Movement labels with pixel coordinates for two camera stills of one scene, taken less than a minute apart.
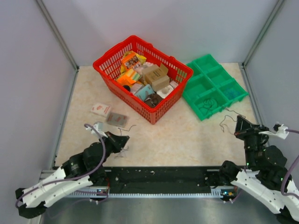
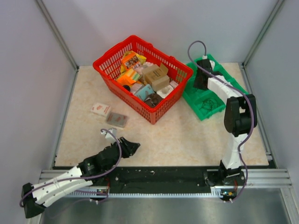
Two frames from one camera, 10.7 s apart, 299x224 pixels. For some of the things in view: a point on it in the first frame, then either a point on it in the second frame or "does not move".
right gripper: (243, 125) → (196, 85)
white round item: (164, 92) does not move
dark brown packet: (153, 99) does not move
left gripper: (119, 142) → (129, 148)
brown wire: (209, 104) does not move
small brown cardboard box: (160, 83) does not move
